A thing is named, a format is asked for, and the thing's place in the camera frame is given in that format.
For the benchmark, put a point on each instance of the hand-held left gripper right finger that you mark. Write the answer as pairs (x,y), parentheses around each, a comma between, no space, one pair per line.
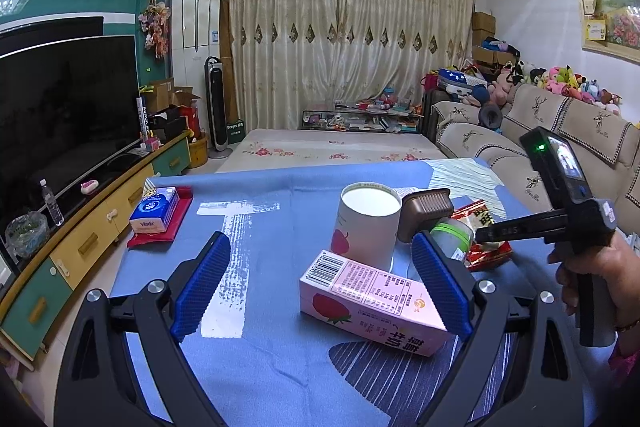
(442,287)

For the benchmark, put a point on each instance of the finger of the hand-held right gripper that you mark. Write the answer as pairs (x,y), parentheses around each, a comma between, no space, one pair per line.
(515,229)

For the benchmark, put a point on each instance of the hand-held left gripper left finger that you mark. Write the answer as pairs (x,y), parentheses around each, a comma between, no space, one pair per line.
(200,287)

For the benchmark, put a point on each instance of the red snack wrapper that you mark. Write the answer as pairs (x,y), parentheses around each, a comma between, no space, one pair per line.
(487,254)

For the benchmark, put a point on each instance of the clear jar green band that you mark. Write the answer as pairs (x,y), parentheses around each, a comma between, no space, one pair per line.
(452,239)

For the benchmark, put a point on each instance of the pink milk carton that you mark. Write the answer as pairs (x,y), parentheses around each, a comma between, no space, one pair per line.
(370,297)

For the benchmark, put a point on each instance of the brown plastic tray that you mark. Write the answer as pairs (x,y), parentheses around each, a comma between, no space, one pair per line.
(425,212)

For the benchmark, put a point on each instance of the white paper cup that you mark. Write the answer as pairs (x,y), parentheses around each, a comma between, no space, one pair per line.
(360,232)

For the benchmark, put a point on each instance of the person's right forearm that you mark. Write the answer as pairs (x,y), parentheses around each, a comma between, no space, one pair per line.
(627,357)

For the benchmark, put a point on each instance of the person's right hand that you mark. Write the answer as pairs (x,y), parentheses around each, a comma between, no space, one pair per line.
(625,282)

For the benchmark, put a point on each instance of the tissue pack on red tray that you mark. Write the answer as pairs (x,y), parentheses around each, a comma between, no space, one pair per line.
(177,222)

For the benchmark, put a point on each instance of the beige sofa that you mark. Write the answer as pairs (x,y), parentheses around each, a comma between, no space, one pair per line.
(510,142)

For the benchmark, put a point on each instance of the blue tissue pack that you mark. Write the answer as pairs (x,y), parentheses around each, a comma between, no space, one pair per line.
(152,212)

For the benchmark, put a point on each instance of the blue star print tablecloth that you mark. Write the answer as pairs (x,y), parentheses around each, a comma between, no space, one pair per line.
(280,227)

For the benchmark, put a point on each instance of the yellow green tv cabinet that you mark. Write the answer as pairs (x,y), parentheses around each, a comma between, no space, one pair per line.
(85,247)

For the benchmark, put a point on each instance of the yellow wooden bucket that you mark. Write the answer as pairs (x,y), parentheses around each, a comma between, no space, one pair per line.
(197,152)

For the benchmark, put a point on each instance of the small pink object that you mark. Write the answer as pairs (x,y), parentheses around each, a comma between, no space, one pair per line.
(89,187)

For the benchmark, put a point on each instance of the pile of plush toys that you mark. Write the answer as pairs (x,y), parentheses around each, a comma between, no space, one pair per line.
(560,79)

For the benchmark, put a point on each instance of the green carton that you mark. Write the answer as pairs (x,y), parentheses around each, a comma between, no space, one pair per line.
(235,132)

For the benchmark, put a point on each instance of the clear water bottle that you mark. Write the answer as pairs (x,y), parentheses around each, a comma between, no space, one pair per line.
(52,207)

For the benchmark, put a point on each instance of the red container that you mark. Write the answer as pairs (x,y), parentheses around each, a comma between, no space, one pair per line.
(189,119)

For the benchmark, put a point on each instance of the floral bed mat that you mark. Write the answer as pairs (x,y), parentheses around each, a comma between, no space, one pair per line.
(310,147)

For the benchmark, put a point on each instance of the white long box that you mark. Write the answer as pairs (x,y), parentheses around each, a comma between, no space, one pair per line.
(143,117)

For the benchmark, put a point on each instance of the black tower fan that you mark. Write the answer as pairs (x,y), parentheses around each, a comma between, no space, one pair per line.
(217,107)

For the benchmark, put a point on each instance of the cluttered glass coffee table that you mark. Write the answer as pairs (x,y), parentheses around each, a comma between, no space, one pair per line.
(360,119)

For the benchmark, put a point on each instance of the open cardboard boxes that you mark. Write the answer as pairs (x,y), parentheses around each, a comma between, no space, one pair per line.
(170,94)

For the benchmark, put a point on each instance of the stack of cardboard boxes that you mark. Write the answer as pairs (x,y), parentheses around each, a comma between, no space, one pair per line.
(483,24)

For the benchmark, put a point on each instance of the framed flower painting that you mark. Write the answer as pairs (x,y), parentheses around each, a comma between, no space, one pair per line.
(617,17)

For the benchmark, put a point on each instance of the large curved television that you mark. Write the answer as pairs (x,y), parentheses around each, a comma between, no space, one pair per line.
(65,117)

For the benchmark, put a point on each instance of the cream patterned curtain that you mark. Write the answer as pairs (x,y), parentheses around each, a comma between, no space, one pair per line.
(280,37)
(410,27)

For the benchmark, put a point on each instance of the brown tall panel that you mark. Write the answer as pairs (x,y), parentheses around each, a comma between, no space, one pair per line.
(227,57)

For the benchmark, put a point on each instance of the white standing air conditioner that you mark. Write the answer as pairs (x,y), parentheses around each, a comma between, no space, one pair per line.
(195,32)

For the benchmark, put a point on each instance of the hanging flower decoration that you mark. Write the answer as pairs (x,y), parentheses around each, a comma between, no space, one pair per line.
(155,24)

